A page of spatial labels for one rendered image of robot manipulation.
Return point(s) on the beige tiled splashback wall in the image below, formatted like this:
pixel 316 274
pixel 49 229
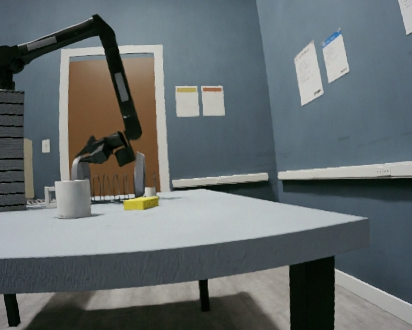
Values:
pixel 28 168

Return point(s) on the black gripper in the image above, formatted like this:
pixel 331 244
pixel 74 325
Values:
pixel 88 148

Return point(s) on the white plate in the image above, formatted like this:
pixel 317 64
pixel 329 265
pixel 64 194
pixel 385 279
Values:
pixel 139 175
pixel 79 170

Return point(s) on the small white cup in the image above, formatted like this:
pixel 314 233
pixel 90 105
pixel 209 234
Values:
pixel 150 192

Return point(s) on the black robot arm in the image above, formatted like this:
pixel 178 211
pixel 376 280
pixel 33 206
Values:
pixel 12 56

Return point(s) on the yellow sponge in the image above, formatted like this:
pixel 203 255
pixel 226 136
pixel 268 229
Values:
pixel 136 204

